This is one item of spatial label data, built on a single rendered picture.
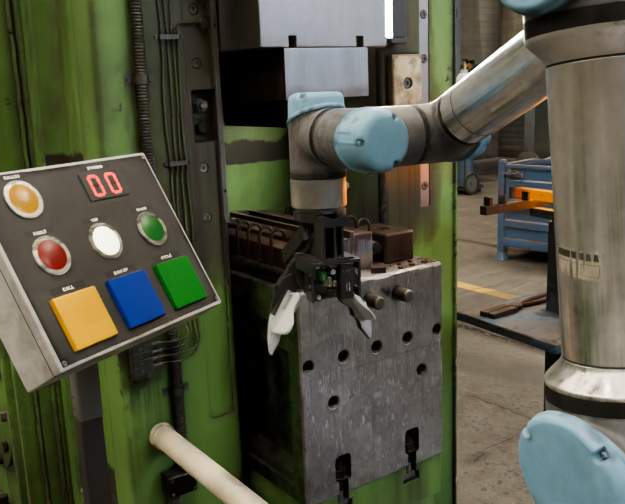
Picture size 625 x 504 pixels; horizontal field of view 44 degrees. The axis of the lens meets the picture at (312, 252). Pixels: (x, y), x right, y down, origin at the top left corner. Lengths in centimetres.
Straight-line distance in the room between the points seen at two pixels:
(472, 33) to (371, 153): 988
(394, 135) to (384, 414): 88
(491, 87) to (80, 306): 59
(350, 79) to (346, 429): 70
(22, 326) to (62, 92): 85
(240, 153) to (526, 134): 904
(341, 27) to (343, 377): 69
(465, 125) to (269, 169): 114
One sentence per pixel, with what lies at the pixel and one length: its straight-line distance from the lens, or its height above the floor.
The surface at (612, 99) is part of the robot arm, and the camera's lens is 62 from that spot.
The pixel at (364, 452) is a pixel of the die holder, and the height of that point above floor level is 54.
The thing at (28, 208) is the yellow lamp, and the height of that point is 115.
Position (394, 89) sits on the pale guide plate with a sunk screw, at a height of 128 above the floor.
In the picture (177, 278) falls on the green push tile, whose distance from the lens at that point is 120.
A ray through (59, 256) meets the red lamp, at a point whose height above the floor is 109.
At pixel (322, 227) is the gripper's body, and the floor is 112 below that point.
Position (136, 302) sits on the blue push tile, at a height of 101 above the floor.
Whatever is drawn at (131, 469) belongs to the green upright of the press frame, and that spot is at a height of 56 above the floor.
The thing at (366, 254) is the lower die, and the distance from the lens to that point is 162.
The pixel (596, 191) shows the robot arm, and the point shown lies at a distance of 62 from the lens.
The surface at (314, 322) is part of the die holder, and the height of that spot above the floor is 85.
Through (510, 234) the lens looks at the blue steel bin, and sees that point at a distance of 567.
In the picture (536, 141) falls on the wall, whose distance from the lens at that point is 1078.
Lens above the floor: 130
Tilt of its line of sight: 12 degrees down
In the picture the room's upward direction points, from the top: 2 degrees counter-clockwise
